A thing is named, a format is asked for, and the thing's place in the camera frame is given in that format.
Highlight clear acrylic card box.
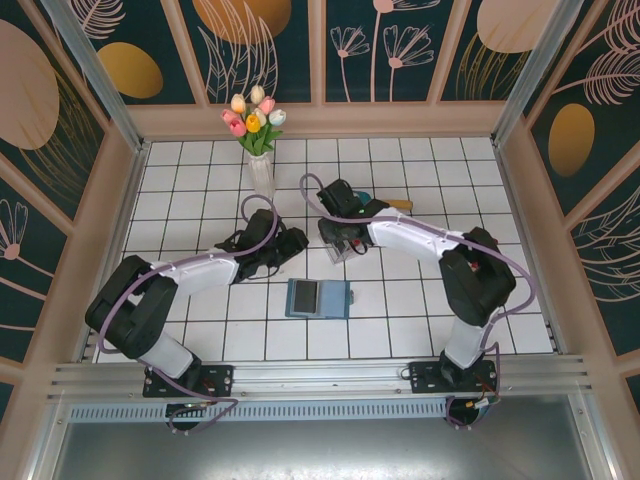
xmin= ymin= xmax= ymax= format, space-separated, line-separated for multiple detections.
xmin=323 ymin=236 xmax=364 ymax=266

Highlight blue box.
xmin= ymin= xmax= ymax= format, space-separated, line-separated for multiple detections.
xmin=285 ymin=278 xmax=355 ymax=320

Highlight black credit card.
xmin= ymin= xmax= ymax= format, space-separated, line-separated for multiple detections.
xmin=293 ymin=281 xmax=320 ymax=315

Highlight white ribbed vase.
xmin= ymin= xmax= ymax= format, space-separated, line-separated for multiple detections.
xmin=248 ymin=153 xmax=277 ymax=200

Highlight artificial tulip bouquet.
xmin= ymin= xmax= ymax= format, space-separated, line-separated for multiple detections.
xmin=221 ymin=84 xmax=287 ymax=157

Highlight grey metal sheet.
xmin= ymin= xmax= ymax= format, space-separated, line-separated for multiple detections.
xmin=29 ymin=394 xmax=616 ymax=480

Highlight teal hand rake wooden handle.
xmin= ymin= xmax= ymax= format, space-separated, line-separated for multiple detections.
xmin=355 ymin=191 xmax=415 ymax=213

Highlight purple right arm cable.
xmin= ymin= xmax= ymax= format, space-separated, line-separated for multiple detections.
xmin=298 ymin=173 xmax=532 ymax=431

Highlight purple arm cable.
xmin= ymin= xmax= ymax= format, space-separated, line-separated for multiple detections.
xmin=298 ymin=173 xmax=532 ymax=431
xmin=97 ymin=195 xmax=279 ymax=435

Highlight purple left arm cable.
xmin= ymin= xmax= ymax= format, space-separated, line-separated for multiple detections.
xmin=97 ymin=195 xmax=279 ymax=435

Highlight aluminium mounting rail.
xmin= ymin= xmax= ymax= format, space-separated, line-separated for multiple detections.
xmin=47 ymin=354 xmax=594 ymax=401

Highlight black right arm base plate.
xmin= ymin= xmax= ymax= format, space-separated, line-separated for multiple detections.
xmin=408 ymin=360 xmax=501 ymax=396

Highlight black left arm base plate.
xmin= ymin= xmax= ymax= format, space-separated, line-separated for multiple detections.
xmin=142 ymin=363 xmax=236 ymax=399

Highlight grey slotted cable duct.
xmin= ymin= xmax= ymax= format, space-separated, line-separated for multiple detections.
xmin=67 ymin=397 xmax=454 ymax=421

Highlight aluminium frame post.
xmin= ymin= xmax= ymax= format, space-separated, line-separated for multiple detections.
xmin=489 ymin=0 xmax=586 ymax=149
xmin=42 ymin=0 xmax=151 ymax=154

